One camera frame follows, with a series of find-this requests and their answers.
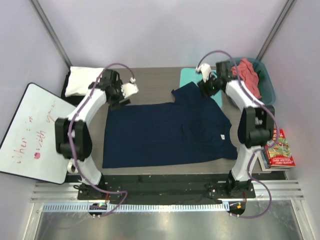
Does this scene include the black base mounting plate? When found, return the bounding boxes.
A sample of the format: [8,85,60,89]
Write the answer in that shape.
[77,174,256,205]

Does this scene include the perforated white cable duct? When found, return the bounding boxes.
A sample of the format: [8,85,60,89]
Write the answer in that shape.
[42,202,230,213]

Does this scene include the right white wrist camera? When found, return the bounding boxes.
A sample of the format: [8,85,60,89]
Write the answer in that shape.
[196,63,212,83]

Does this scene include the red storey house book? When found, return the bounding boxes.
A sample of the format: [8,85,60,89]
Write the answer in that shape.
[263,128,296,168]

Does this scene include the pink crumpled t shirt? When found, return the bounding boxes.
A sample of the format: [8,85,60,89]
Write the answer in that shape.
[237,58,262,99]

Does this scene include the purple cable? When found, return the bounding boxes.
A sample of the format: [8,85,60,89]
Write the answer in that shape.
[196,50,281,219]
[67,62,137,218]

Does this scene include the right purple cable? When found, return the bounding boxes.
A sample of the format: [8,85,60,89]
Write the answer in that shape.
[196,50,281,219]

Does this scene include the teal plastic bin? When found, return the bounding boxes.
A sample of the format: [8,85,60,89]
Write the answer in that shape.
[234,57,276,105]

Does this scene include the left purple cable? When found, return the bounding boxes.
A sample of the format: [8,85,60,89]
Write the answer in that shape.
[67,62,137,218]

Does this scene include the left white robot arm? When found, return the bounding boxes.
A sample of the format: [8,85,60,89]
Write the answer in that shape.
[54,68,139,200]

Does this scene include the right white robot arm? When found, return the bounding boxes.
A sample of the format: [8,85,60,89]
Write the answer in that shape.
[195,61,275,198]

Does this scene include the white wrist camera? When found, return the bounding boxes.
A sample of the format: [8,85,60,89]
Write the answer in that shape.
[196,63,212,83]
[121,82,139,99]

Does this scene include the navy blue t shirt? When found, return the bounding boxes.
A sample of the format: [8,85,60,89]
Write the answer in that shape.
[102,82,238,169]

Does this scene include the teal instruction mat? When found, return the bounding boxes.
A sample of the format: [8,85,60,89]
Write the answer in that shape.
[179,68,223,108]

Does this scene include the white dry-erase board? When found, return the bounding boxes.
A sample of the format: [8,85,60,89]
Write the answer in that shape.
[0,83,75,184]

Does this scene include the book under red book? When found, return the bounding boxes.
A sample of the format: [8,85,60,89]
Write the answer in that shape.
[257,152,291,172]

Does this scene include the folded white t shirt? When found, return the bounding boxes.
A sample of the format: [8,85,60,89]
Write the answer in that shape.
[64,66,104,97]

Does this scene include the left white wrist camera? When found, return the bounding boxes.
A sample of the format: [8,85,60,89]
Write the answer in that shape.
[121,82,139,99]

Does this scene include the white mug orange inside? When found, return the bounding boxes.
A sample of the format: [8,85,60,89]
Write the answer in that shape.
[67,162,78,174]

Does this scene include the green t shirt in bin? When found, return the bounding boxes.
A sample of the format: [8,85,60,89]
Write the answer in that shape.
[257,70,266,102]

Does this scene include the folded black t shirt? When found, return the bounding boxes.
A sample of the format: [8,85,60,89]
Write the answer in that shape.
[60,71,84,107]

